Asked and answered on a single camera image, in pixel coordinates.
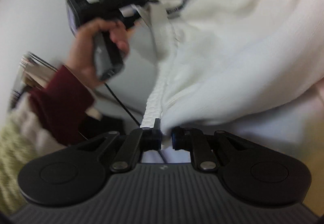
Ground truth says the white knit zip sweater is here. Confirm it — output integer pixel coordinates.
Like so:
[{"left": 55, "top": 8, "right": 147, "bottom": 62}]
[{"left": 142, "top": 0, "right": 323, "bottom": 163}]

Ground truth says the person's left hand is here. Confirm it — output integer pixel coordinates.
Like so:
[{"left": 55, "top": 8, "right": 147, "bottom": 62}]
[{"left": 65, "top": 18, "right": 130, "bottom": 90}]

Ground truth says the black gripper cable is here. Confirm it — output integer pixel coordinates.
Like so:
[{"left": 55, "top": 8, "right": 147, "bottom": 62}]
[{"left": 104, "top": 82, "right": 141, "bottom": 128}]

